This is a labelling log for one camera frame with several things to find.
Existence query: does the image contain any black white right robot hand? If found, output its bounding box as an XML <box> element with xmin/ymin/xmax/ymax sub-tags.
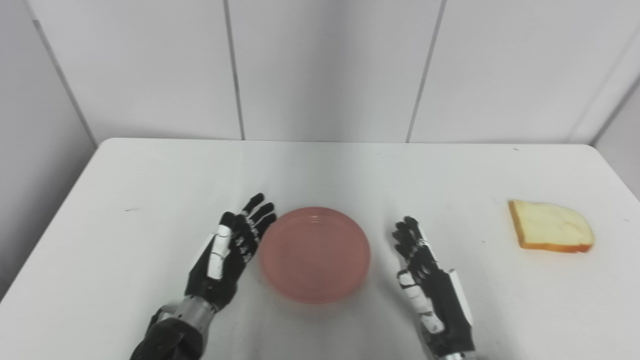
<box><xmin>392</xmin><ymin>216</ymin><xmax>476</xmax><ymax>358</ymax></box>

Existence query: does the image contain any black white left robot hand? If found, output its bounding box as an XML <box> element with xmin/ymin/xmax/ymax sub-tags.
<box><xmin>185</xmin><ymin>193</ymin><xmax>277</xmax><ymax>307</ymax></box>

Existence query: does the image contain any pink round plate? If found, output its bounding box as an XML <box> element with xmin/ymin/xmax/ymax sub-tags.
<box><xmin>258</xmin><ymin>206</ymin><xmax>372</xmax><ymax>304</ymax></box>

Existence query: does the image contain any slice of white bread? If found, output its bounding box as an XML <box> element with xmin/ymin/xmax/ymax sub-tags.
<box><xmin>508</xmin><ymin>199</ymin><xmax>595</xmax><ymax>253</ymax></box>

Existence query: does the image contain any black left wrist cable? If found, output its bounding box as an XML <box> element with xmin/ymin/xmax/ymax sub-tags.
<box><xmin>147</xmin><ymin>306</ymin><xmax>177</xmax><ymax>331</ymax></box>

